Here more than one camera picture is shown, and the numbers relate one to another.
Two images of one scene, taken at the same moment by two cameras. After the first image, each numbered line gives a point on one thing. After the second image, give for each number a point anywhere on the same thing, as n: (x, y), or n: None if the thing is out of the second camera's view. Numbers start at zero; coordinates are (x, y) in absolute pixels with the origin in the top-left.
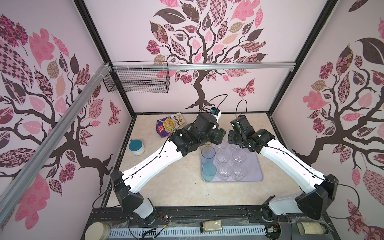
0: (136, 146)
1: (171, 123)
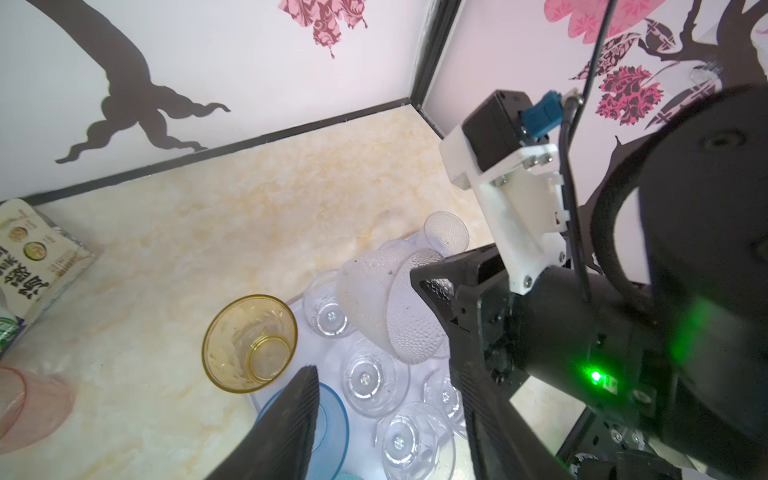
0: None
1: (38, 258)
